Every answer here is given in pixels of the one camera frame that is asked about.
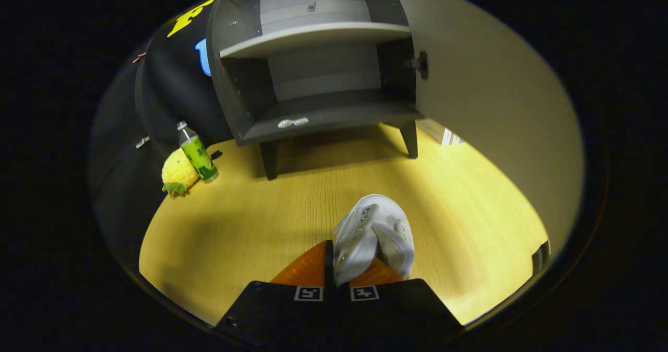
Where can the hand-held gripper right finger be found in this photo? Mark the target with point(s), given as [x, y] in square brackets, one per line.
[396, 310]

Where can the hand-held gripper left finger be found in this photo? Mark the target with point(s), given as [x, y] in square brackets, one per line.
[329, 263]

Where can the white shoe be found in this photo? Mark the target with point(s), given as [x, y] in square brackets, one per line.
[360, 237]

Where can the grey shoe cabinet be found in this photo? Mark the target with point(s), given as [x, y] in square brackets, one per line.
[323, 112]

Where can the beige shoe cabinet door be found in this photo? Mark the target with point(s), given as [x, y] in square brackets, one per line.
[496, 106]

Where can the purple cover book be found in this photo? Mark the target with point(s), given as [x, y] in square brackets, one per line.
[430, 131]

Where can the green label plastic bottle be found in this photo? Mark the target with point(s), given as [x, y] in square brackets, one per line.
[199, 156]

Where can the white spine book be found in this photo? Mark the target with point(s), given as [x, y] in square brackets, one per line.
[448, 137]

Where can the yellow pineapple plush toy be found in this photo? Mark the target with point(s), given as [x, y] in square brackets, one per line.
[177, 172]

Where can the silver cloth clip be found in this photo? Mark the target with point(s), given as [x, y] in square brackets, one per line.
[142, 142]

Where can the black backdrop cloth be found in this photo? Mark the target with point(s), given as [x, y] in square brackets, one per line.
[172, 91]

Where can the red cloth clip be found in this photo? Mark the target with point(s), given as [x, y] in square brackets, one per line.
[139, 57]

